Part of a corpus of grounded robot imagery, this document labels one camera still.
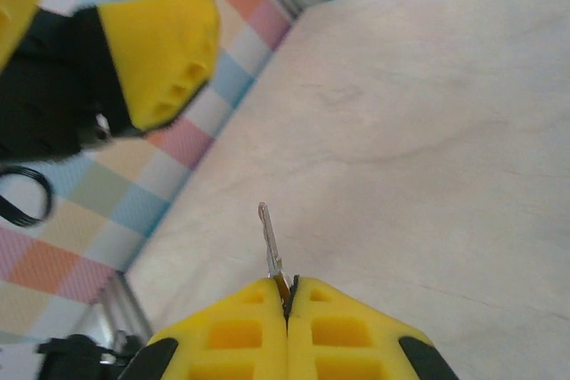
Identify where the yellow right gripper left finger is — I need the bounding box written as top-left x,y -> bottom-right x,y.
118,276 -> 289,380

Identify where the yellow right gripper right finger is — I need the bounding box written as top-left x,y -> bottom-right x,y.
287,275 -> 460,380

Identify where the small silver key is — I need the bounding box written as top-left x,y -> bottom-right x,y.
256,200 -> 298,306

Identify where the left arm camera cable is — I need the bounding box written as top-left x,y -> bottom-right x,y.
0,165 -> 55,229

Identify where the aluminium front frame rail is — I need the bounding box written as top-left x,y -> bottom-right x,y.
86,271 -> 155,357

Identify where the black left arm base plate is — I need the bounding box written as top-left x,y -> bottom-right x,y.
36,332 -> 151,380

